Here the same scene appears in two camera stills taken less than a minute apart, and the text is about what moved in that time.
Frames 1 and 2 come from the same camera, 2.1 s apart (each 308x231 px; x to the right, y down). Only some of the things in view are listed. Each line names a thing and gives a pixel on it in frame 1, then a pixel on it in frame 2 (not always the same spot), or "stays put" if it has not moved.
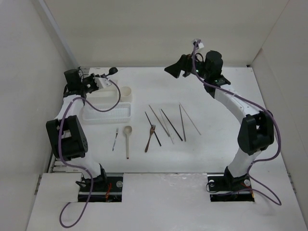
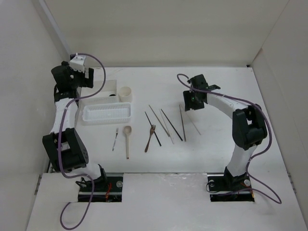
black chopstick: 164,114 stays put
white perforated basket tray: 121,114 stays put
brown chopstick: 182,124 stays put
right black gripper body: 187,62 → 191,101
